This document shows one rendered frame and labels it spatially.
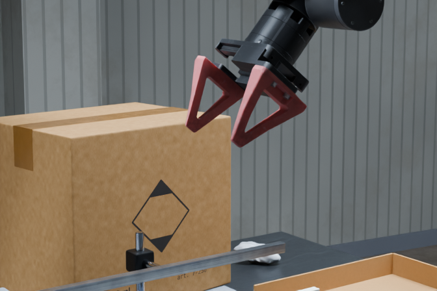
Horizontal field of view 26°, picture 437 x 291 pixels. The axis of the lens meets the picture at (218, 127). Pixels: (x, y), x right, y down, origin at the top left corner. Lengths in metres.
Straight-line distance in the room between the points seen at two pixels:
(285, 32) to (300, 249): 0.86
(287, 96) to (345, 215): 3.68
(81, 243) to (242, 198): 2.98
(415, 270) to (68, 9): 2.20
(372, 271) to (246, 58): 0.74
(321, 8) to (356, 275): 0.73
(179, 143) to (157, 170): 0.05
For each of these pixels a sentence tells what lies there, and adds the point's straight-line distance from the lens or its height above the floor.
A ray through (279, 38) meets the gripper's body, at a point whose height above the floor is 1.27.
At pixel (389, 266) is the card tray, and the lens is 1.65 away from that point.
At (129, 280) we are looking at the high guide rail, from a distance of 1.21.
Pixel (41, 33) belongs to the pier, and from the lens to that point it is 3.51.
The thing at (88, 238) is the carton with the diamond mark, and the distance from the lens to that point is 1.33.
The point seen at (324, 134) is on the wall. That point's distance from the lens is 4.45.
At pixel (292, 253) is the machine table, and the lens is 1.77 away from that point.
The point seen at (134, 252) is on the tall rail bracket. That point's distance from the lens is 1.27.
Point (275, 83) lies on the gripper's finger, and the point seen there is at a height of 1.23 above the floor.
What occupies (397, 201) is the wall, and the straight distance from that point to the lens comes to 4.79.
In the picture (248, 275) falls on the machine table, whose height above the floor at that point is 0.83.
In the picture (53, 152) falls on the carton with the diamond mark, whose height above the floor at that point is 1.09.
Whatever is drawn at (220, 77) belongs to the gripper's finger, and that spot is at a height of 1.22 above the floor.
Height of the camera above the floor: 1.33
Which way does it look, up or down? 9 degrees down
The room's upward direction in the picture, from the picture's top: straight up
